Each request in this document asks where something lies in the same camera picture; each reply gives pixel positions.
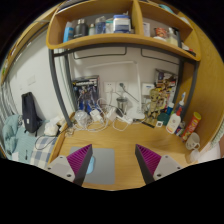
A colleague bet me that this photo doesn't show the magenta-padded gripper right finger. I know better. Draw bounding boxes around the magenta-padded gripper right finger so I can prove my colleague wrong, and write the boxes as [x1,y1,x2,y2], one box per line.
[134,143,183,185]

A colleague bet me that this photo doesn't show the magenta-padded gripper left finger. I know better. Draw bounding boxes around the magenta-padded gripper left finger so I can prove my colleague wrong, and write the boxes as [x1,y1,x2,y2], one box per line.
[46,143,93,187]

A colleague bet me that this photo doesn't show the grey mouse pad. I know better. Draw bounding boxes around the grey mouse pad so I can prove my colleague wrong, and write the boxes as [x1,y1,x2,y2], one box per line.
[68,146,116,186]

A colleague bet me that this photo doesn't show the blue plaid bedding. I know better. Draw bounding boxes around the blue plaid bedding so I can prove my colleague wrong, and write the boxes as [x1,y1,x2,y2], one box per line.
[30,134,59,169]

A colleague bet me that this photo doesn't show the clear plastic cup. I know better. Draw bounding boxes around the clear plastic cup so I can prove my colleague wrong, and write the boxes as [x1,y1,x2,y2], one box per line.
[189,148,203,163]

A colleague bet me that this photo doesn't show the white plastic bag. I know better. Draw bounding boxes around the white plastic bag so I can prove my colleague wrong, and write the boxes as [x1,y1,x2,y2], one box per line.
[43,116,66,137]

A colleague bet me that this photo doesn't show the white red-capped lotion bottle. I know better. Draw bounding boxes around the white red-capped lotion bottle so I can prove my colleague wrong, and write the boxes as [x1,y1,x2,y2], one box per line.
[165,107,183,135]

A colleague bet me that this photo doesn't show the teal container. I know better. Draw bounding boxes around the teal container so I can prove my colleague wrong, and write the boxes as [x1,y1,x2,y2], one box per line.
[157,112,169,126]

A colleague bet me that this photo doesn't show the clear plastic bag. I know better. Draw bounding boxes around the clear plastic bag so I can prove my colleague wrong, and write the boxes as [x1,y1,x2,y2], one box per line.
[74,110,89,129]

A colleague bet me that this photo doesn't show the red chips can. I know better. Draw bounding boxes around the red chips can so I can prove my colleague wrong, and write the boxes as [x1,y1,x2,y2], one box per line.
[181,111,202,142]

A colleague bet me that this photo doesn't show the white power adapter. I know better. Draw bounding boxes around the white power adapter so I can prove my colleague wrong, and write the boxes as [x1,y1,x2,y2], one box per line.
[89,109,104,124]
[105,106,118,121]

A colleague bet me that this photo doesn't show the white power strip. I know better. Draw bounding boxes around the white power strip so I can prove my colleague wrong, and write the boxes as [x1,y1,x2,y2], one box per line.
[118,114,134,125]

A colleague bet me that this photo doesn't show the teal blanket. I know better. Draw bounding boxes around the teal blanket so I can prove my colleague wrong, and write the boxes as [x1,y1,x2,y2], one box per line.
[2,114,24,158]

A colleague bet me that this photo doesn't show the black bag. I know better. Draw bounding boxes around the black bag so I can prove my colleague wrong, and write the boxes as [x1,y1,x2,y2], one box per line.
[21,92,43,134]

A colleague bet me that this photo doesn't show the metal cup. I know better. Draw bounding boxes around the metal cup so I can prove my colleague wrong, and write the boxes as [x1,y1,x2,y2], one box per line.
[116,96,129,114]

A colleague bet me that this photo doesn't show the blue robot model kit box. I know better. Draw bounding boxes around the blue robot model kit box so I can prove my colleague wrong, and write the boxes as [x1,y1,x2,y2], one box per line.
[72,74,101,114]

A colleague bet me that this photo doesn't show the wooden shelf unit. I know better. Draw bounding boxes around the wooden shelf unit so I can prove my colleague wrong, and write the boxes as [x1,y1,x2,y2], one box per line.
[45,0,202,62]

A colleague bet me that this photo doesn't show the white cable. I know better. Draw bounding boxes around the white cable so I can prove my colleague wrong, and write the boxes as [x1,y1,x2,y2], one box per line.
[68,119,111,133]
[111,118,134,133]

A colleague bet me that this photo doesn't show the grey metal desk frame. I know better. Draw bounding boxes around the grey metal desk frame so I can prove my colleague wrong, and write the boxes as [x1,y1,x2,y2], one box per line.
[48,46,201,128]

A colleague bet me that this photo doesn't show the white wall socket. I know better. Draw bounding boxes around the white wall socket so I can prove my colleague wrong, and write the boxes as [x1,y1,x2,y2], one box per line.
[103,81,117,94]
[115,81,128,94]

